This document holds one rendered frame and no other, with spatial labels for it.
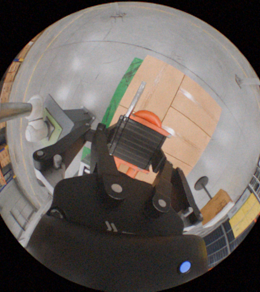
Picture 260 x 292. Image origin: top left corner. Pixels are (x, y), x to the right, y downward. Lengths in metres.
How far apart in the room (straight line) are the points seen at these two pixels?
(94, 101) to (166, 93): 1.03
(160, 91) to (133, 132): 0.78
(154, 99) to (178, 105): 0.23
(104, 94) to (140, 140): 1.39
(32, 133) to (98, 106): 1.04
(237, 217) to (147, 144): 7.30
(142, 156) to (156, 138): 0.04
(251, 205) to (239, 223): 1.16
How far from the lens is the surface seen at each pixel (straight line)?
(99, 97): 1.54
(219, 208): 1.83
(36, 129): 0.87
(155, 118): 0.17
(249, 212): 7.24
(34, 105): 0.83
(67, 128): 0.88
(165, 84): 0.95
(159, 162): 0.15
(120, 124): 0.16
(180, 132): 0.97
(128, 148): 0.16
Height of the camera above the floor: 1.42
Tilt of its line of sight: 70 degrees down
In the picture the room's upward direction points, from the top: 168 degrees counter-clockwise
